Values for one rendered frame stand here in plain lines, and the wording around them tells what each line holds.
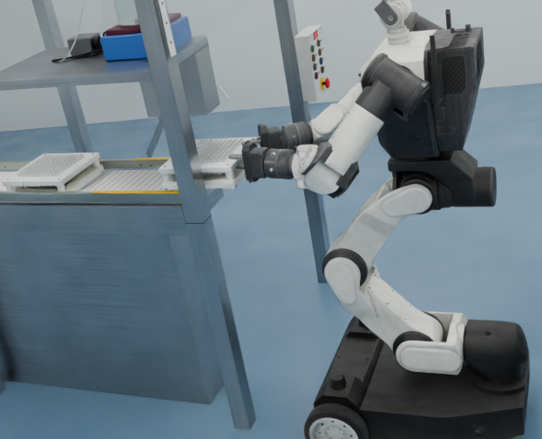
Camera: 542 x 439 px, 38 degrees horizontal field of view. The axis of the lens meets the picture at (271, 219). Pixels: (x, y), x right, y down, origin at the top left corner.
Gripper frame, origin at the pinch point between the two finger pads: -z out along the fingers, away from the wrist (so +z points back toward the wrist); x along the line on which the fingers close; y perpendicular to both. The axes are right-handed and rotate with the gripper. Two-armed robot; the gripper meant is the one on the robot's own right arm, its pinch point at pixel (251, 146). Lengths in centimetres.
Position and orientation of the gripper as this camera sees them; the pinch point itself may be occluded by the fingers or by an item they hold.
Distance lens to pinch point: 248.3
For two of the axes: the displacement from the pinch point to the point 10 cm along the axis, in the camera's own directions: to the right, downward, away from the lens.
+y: -2.2, -4.0, 8.9
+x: 1.4, 8.9, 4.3
